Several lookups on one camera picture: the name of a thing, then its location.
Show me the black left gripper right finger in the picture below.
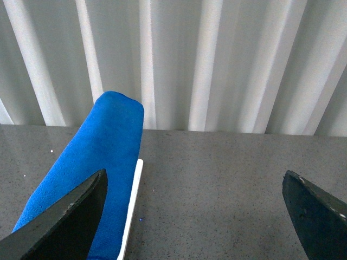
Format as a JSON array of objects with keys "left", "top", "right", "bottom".
[{"left": 282, "top": 171, "right": 346, "bottom": 259}]

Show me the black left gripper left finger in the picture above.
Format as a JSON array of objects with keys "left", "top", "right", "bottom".
[{"left": 1, "top": 169, "right": 108, "bottom": 259}]

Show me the blue microfiber cloth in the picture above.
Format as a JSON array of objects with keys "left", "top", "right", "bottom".
[{"left": 14, "top": 91, "right": 144, "bottom": 259}]

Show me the white towel rack base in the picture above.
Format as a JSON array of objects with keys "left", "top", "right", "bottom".
[{"left": 117, "top": 159, "right": 144, "bottom": 260}]

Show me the white pleated curtain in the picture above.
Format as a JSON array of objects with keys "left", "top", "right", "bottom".
[{"left": 1, "top": 1, "right": 346, "bottom": 137}]

